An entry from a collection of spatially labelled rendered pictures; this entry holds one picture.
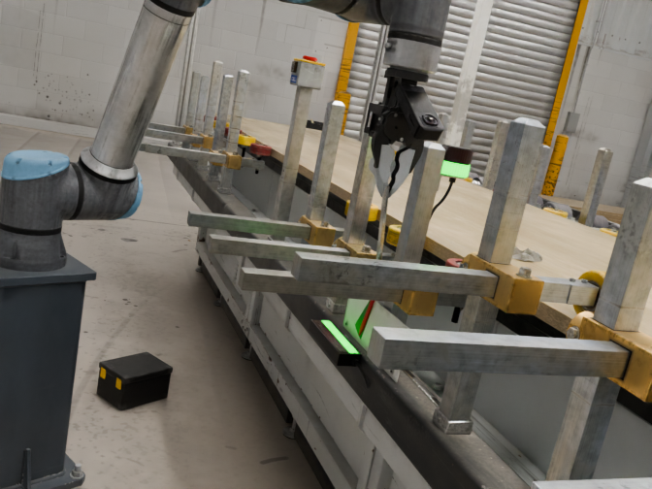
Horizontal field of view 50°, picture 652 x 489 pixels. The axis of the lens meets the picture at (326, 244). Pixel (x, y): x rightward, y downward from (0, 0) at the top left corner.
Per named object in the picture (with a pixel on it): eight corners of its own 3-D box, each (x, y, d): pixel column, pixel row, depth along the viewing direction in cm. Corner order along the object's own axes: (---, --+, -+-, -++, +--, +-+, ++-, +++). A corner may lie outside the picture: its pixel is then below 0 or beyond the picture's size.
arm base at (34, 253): (2, 274, 163) (6, 233, 161) (-27, 249, 176) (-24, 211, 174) (79, 269, 177) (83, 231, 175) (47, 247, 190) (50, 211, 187)
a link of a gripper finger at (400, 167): (390, 194, 125) (401, 143, 123) (405, 201, 119) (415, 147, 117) (374, 191, 124) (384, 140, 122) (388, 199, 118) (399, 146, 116)
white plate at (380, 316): (394, 382, 120) (407, 328, 118) (341, 325, 143) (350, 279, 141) (397, 382, 120) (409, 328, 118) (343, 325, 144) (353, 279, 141)
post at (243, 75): (219, 197, 264) (240, 69, 253) (217, 195, 267) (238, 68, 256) (228, 199, 265) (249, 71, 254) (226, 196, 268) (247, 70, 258)
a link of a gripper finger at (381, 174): (373, 191, 124) (384, 140, 122) (386, 199, 118) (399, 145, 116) (357, 188, 122) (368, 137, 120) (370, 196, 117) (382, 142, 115)
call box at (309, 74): (296, 88, 184) (301, 58, 183) (288, 86, 191) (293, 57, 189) (320, 93, 187) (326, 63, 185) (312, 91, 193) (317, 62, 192)
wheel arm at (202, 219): (188, 230, 156) (190, 211, 155) (185, 226, 159) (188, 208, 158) (364, 248, 172) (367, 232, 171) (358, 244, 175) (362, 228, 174)
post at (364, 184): (329, 333, 151) (374, 112, 141) (324, 327, 155) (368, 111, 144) (343, 334, 153) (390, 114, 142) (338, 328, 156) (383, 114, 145)
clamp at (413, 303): (407, 315, 118) (414, 287, 117) (375, 289, 130) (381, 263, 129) (437, 317, 120) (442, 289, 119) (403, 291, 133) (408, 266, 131)
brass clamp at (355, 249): (349, 276, 141) (354, 252, 140) (327, 256, 153) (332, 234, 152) (376, 278, 143) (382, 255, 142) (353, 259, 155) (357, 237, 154)
